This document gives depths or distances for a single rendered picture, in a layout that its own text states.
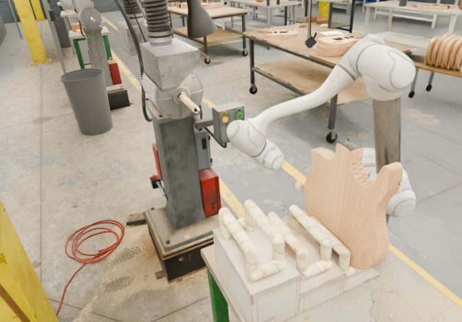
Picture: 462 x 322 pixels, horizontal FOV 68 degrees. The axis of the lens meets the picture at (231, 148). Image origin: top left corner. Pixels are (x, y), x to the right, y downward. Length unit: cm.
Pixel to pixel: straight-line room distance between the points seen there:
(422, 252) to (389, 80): 170
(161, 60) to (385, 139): 93
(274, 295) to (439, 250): 200
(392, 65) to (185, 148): 123
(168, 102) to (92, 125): 285
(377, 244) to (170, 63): 96
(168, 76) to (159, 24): 23
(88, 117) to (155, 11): 310
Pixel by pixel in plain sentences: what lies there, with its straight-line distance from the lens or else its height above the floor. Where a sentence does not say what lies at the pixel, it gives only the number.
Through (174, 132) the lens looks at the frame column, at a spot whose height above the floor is 98.
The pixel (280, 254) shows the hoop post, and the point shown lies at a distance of 95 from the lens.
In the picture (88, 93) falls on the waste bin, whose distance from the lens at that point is 437.
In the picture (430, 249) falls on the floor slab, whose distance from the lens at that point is 284.
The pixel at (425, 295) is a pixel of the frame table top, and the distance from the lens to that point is 126.
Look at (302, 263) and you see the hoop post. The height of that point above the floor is 109.
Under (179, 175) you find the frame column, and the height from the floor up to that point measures 69.
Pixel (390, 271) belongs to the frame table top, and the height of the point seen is 93.
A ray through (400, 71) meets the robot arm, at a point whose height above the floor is 147.
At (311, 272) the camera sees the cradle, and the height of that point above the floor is 105.
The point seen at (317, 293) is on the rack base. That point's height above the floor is 99.
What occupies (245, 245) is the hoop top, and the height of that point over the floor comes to 121.
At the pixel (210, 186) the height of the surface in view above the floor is 56.
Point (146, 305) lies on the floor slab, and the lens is 238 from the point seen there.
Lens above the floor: 185
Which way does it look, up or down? 29 degrees down
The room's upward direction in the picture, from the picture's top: 4 degrees counter-clockwise
